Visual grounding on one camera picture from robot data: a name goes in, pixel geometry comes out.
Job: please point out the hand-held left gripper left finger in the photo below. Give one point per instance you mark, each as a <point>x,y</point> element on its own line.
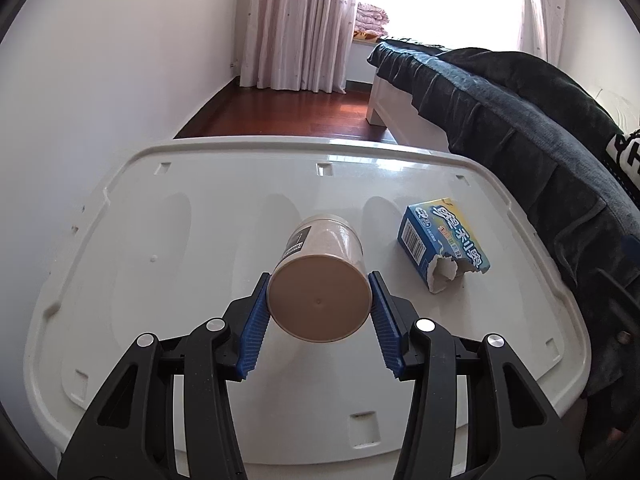
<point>255,330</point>

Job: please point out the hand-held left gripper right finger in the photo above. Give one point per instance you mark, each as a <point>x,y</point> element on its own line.
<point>385,330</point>

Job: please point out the beige cylindrical jar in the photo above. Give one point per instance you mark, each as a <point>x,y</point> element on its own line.
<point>320,300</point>

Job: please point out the grey storage box lid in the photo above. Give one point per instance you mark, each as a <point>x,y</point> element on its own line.
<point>200,240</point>

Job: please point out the torn blue biscuit box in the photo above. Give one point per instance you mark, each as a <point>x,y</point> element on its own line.
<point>445,240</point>

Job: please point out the dark plush blanket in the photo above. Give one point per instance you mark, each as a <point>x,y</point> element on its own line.
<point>540,80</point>

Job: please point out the yellow cloth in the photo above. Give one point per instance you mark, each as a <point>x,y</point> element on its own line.
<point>364,36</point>

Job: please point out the black and white pillow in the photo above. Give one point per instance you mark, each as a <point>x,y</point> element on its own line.
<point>627,155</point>

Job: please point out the pink patterned curtain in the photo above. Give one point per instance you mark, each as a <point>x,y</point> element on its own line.
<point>295,25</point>
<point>545,5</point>

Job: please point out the folded pink quilt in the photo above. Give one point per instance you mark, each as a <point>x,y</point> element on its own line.
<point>372,19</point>

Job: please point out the white bed frame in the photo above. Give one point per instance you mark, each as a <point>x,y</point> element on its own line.
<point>395,110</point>

